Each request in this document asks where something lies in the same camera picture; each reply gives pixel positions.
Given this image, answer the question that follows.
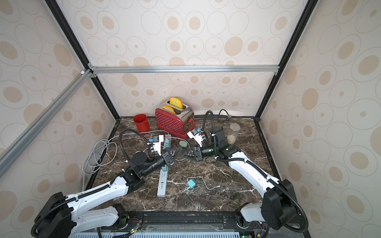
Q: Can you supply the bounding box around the white usb cable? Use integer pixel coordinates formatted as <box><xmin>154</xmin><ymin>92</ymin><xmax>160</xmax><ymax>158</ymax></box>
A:
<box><xmin>171</xmin><ymin>136</ymin><xmax>221</xmax><ymax>192</ymax></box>

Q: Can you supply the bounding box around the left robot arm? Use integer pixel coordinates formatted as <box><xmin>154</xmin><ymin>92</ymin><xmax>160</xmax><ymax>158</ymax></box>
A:
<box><xmin>31</xmin><ymin>139</ymin><xmax>183</xmax><ymax>238</ymax></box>

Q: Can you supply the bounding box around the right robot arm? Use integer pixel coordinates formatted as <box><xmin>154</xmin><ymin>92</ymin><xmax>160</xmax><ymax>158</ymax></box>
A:
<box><xmin>182</xmin><ymin>111</ymin><xmax>309</xmax><ymax>233</ymax></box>

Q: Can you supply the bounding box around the green earbud case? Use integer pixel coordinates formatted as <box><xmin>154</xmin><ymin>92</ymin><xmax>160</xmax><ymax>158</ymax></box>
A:
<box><xmin>179</xmin><ymin>140</ymin><xmax>188</xmax><ymax>148</ymax></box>

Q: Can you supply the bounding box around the white power strip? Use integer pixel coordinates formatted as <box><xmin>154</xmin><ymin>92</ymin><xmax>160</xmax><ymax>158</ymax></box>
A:
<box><xmin>157</xmin><ymin>134</ymin><xmax>172</xmax><ymax>198</ymax></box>

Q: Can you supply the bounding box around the red toaster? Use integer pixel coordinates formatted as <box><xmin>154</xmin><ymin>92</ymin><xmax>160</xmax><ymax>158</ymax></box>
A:
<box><xmin>155</xmin><ymin>99</ymin><xmax>196</xmax><ymax>139</ymax></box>

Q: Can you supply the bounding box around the red metal cup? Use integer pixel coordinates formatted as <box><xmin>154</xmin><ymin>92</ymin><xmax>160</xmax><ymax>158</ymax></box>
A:
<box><xmin>133</xmin><ymin>114</ymin><xmax>150</xmax><ymax>133</ymax></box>

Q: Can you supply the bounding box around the rear yellow toast slice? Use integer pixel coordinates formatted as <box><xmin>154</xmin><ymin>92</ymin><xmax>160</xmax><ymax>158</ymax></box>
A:
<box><xmin>169</xmin><ymin>97</ymin><xmax>184</xmax><ymax>110</ymax></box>

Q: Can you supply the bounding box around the yellow toast slice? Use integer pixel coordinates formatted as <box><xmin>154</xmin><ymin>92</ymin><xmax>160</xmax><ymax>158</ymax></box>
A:
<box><xmin>162</xmin><ymin>105</ymin><xmax>176</xmax><ymax>114</ymax></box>
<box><xmin>169</xmin><ymin>97</ymin><xmax>184</xmax><ymax>110</ymax></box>

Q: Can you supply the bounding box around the front yellow toast slice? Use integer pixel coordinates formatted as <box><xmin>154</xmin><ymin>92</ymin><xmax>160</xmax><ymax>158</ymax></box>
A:
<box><xmin>162</xmin><ymin>105</ymin><xmax>176</xmax><ymax>114</ymax></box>

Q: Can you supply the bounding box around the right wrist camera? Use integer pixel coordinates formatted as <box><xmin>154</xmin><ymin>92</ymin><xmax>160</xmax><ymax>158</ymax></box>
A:
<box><xmin>187</xmin><ymin>129</ymin><xmax>206</xmax><ymax>147</ymax></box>

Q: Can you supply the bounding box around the grey power strip cord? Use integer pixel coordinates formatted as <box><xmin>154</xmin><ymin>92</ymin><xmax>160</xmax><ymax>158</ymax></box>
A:
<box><xmin>81</xmin><ymin>130</ymin><xmax>171</xmax><ymax>191</ymax></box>

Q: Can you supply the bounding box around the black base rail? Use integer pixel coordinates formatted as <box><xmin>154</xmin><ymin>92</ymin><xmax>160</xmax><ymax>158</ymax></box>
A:
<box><xmin>53</xmin><ymin>210</ymin><xmax>312</xmax><ymax>238</ymax></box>

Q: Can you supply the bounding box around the horizontal aluminium rail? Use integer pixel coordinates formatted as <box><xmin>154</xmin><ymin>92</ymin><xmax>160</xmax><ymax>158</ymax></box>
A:
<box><xmin>92</xmin><ymin>64</ymin><xmax>279</xmax><ymax>74</ymax></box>

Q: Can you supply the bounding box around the left aluminium rail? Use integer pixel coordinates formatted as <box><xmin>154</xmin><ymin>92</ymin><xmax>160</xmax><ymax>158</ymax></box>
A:
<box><xmin>1</xmin><ymin>69</ymin><xmax>91</xmax><ymax>176</ymax></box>

